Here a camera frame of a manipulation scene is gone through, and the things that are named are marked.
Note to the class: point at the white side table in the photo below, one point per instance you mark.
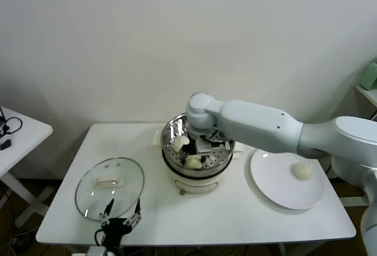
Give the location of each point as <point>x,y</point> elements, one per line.
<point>26,138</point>

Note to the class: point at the white electric cooker base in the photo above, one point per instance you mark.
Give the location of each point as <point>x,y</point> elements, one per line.
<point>194,182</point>

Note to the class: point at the white steamed baozi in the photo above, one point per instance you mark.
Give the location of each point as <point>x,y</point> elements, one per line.
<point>193,162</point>
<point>302,171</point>
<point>180,143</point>

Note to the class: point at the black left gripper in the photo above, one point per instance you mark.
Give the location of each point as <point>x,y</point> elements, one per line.
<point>116,229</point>

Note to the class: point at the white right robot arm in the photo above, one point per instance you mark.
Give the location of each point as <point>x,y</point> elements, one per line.
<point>259,126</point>

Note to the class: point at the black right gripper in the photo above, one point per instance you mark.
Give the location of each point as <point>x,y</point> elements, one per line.
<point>210,142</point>

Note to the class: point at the round glass pot lid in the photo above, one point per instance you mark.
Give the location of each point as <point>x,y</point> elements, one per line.
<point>109,185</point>

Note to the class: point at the large white round plate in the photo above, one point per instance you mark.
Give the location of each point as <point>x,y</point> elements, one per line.
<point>277,185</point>

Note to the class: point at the stainless steel steamer basket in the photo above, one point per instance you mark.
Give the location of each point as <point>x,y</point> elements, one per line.
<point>173,126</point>

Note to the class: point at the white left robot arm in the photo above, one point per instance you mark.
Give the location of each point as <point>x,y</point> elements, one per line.
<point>98,250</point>

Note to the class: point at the small black device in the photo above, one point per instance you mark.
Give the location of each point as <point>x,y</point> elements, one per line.
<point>6,144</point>

